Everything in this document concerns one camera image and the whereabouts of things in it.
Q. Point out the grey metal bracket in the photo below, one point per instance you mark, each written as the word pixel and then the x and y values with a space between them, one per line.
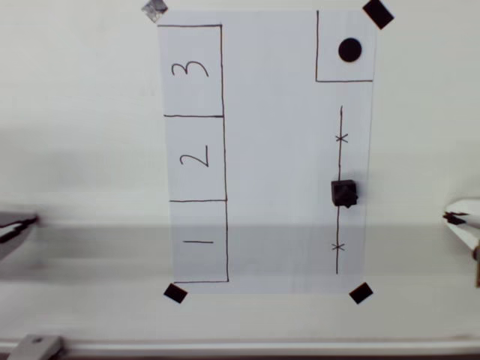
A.
pixel 35 347

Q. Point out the black tape piece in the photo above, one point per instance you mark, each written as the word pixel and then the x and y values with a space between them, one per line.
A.
pixel 175 293
pixel 378 14
pixel 361 293

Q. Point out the white gripper with black motor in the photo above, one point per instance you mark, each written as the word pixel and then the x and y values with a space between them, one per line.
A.
pixel 465 221

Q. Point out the white paper sheet with drawn boxes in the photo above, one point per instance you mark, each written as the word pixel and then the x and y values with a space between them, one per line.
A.
pixel 270 150

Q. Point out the grey tape piece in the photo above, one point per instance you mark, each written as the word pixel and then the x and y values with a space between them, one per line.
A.
pixel 154 10

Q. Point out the black cube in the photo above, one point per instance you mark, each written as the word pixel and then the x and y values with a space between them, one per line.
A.
pixel 343 191

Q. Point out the black round sticker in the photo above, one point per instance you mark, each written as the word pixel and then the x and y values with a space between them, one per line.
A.
pixel 350 50

